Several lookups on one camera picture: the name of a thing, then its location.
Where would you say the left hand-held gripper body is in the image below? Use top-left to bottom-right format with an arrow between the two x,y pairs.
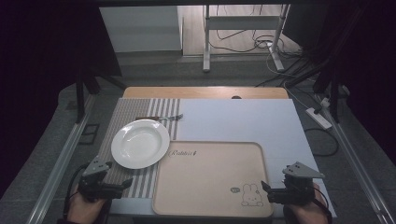
78,156 -> 125,203

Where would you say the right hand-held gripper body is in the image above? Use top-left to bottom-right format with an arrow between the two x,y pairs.
270,161 -> 325,206

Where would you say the white plate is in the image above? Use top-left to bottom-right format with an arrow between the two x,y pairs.
110,119 -> 171,171

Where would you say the beige tray with rabbit print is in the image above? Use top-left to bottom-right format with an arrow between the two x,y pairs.
151,140 -> 275,218

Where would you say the metal spoon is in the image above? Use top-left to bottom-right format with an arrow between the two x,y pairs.
135,113 -> 184,122

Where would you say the person's right hand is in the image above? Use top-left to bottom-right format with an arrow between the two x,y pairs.
284,182 -> 330,224

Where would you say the person's left hand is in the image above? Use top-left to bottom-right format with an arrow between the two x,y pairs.
66,186 -> 109,224

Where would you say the white board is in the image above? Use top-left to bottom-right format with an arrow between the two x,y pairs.
108,97 -> 338,218

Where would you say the white power strip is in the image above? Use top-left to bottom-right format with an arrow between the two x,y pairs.
304,106 -> 333,131

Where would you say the striped grey placemat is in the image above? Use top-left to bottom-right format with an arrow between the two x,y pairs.
96,97 -> 181,200

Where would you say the black stand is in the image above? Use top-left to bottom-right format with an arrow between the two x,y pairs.
75,69 -> 127,124
312,59 -> 344,123

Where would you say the wooden table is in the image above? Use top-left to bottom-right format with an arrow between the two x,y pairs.
122,86 -> 290,100

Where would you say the black curtain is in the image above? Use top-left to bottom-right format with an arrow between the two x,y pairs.
0,0 -> 123,190
281,0 -> 396,157

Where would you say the white cabinet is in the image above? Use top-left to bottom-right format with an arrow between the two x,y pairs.
99,6 -> 184,54

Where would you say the white metal stand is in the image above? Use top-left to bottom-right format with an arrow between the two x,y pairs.
202,4 -> 291,74

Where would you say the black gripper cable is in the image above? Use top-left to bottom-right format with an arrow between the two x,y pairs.
313,186 -> 333,223
63,162 -> 90,220

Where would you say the aluminium rail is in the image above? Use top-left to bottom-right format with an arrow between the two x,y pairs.
314,92 -> 396,224
25,92 -> 96,224

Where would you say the black floor frame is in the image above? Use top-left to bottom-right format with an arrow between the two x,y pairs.
78,123 -> 101,146

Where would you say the black looped cable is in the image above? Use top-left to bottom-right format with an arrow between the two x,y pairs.
303,126 -> 340,158

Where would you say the white cable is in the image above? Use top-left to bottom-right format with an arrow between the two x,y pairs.
265,46 -> 312,110

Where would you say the tangle of floor cables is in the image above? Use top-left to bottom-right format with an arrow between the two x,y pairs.
206,4 -> 303,60

